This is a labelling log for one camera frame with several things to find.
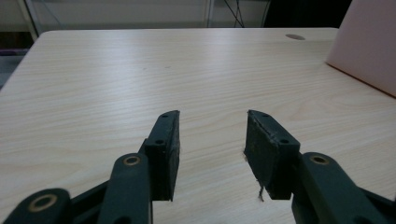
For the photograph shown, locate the black floor cables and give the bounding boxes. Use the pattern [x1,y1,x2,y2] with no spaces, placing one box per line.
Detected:
[223,0,248,28]

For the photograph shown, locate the pink plastic storage box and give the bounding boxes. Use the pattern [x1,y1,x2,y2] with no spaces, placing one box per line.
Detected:
[325,0,396,99]

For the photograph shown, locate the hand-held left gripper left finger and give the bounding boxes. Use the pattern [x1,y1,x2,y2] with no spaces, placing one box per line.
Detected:
[96,110,181,224]

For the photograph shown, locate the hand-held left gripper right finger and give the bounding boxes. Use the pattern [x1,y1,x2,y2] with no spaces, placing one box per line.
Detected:
[244,109,390,224]

